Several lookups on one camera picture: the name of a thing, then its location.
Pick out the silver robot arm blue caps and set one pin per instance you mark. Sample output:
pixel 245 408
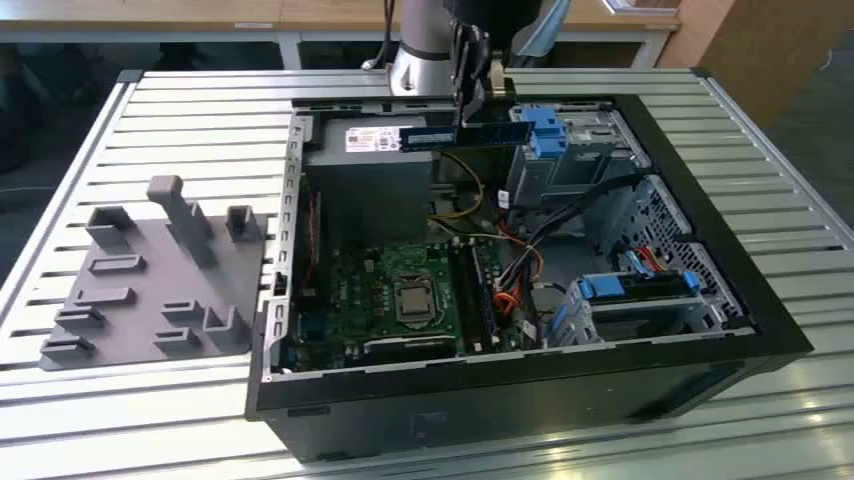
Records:
pixel 421 45

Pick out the black expansion slot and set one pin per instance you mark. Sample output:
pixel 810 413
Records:
pixel 409 346

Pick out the blue drive carrier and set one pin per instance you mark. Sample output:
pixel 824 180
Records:
pixel 546 132

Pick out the white label sticker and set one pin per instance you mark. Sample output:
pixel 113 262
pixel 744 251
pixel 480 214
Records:
pixel 371 139

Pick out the metal drive cage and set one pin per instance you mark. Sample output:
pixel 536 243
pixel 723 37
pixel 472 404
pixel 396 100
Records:
pixel 587 155

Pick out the grey power supply unit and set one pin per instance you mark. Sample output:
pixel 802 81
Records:
pixel 367 195

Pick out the wooden cabinet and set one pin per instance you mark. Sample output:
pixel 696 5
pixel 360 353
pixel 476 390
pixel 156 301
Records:
pixel 760 55

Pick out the CPU socket with silver CPU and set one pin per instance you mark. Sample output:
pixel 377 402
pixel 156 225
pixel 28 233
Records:
pixel 413 302

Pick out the green motherboard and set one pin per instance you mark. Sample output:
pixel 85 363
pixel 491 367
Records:
pixel 360 300

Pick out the hard disk in blue carrier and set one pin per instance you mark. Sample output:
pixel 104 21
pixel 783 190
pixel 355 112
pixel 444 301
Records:
pixel 634 287

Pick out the grey parts rack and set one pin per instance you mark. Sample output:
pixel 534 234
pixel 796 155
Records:
pixel 160 300

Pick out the black open PC case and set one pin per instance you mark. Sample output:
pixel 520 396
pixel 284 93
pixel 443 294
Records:
pixel 507 415

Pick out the wooden desk white frame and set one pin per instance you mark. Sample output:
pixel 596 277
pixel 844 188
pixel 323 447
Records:
pixel 200 15

